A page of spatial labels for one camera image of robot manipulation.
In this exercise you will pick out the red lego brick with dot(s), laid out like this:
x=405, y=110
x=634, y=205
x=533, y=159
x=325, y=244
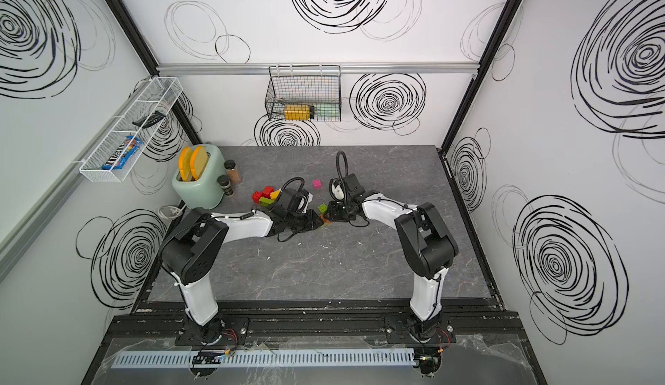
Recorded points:
x=265, y=194

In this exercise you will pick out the yellow toast slice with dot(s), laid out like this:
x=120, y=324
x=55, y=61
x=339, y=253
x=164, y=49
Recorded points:
x=185, y=172
x=198, y=162

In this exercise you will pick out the yellow toast slice left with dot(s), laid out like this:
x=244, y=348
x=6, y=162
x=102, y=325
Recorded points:
x=185, y=172

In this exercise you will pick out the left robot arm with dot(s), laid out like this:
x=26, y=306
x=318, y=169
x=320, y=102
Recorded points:
x=189, y=254

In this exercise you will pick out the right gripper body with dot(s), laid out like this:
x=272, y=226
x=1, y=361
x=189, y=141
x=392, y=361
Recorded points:
x=342, y=211

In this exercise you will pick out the dark pepper jar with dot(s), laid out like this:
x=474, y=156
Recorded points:
x=226, y=185

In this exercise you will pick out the white wire wall shelf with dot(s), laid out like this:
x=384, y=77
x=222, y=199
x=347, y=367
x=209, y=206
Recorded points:
x=156, y=94

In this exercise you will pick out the long green lego brick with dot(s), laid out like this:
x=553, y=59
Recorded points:
x=266, y=202

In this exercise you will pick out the blue candy packet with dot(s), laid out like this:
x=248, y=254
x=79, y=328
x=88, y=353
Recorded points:
x=123, y=153

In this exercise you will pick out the black remote control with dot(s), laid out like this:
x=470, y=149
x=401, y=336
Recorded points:
x=149, y=121

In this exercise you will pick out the black wire wall basket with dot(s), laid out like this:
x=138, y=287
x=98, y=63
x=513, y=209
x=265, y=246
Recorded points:
x=316, y=85

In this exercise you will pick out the yellow toast slice right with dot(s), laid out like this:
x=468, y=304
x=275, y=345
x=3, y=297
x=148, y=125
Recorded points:
x=198, y=162

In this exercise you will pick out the white slotted cable duct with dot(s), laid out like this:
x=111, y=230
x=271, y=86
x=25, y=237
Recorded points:
x=186, y=359

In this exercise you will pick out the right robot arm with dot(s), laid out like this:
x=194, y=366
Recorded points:
x=425, y=239

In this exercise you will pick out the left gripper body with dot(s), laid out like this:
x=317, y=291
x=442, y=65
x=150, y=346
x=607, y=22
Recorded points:
x=300, y=222

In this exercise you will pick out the yellow item in basket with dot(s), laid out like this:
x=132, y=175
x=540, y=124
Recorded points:
x=297, y=112

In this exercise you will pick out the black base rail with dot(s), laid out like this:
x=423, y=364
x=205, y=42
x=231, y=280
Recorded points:
x=243, y=326

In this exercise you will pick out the mint green toaster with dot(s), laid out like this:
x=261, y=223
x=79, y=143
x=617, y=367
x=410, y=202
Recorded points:
x=205, y=192

